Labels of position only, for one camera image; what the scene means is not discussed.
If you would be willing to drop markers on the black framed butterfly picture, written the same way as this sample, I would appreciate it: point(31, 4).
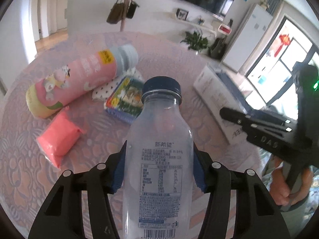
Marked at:
point(181, 14)

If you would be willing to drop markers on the white dotted tissue pack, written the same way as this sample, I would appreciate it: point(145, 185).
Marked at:
point(104, 91)

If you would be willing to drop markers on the red white shelf box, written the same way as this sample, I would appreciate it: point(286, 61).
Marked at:
point(224, 29)

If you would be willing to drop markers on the pink cartoon drink bottle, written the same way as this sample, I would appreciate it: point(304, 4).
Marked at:
point(74, 79)

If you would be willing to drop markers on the pink coat stand pole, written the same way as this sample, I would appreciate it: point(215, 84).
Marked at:
point(124, 15)

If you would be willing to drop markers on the red chinese knot decoration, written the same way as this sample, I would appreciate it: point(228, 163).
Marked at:
point(284, 41)

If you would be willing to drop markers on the colourful printed tissue pack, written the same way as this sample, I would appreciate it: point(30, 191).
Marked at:
point(125, 102)

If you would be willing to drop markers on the brown hanging handbag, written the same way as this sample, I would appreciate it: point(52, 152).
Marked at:
point(116, 12)

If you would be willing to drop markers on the white blue long carton box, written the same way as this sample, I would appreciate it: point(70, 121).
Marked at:
point(217, 90)

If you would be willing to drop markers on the black hanging small bag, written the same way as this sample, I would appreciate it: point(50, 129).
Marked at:
point(131, 10)

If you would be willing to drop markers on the clear plastic bottle blue cap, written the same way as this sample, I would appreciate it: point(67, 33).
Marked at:
point(159, 160)

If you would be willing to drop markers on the pink tissue pack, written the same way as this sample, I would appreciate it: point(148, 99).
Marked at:
point(59, 137)

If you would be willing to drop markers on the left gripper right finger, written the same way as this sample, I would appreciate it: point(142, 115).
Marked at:
point(257, 215)

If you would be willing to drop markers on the white refrigerator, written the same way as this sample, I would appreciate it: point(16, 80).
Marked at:
point(247, 37)

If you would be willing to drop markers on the white door with handle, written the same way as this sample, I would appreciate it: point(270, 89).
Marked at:
point(58, 15)

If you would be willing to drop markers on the green potted plant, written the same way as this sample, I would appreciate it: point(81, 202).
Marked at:
point(195, 41)

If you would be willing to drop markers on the person's right hand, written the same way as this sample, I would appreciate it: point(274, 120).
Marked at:
point(280, 191)

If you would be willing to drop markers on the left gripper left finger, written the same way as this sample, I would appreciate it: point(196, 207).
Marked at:
point(61, 214)

